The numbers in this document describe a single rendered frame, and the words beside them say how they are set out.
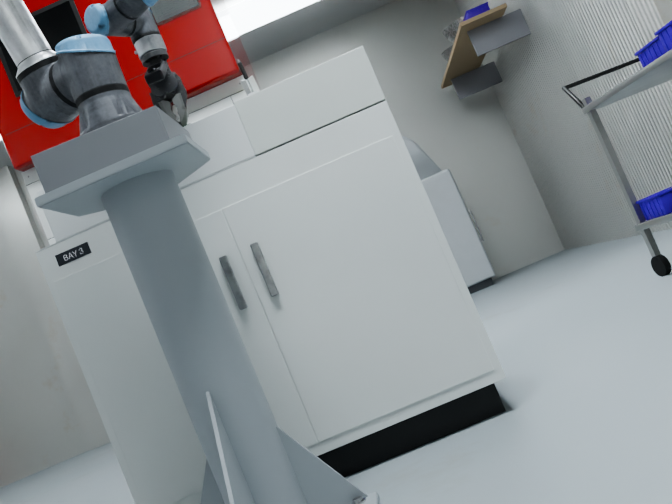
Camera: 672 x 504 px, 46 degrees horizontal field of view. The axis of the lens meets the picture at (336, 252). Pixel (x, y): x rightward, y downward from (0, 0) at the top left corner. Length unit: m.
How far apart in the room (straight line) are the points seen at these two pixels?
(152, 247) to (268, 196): 0.43
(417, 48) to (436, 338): 7.01
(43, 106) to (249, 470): 0.90
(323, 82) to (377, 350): 0.67
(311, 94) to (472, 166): 6.62
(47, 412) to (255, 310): 7.37
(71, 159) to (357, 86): 0.73
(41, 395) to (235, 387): 7.67
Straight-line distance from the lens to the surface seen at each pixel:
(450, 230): 7.56
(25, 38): 1.92
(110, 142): 1.66
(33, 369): 9.25
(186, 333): 1.63
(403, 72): 8.72
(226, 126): 2.02
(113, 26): 2.10
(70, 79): 1.79
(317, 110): 1.99
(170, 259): 1.64
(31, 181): 2.85
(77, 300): 2.09
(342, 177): 1.96
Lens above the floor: 0.40
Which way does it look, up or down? 4 degrees up
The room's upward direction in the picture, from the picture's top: 23 degrees counter-clockwise
